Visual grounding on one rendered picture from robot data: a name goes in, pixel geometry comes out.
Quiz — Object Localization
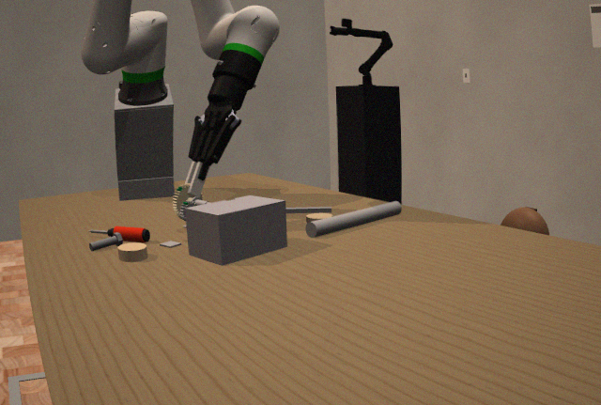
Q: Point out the red screwdriver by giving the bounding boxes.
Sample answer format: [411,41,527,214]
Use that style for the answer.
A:
[89,226,150,242]

